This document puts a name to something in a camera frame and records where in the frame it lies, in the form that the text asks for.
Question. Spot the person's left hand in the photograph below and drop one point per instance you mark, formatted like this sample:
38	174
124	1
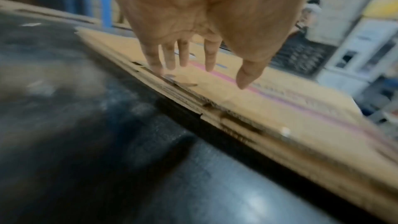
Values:
202	9

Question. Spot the pink-striped cardboard box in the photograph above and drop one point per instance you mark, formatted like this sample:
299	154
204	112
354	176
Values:
295	105

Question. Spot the black plastic crate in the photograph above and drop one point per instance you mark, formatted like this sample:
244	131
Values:
301	55

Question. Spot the white cabinet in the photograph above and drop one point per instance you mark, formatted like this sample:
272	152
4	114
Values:
367	46

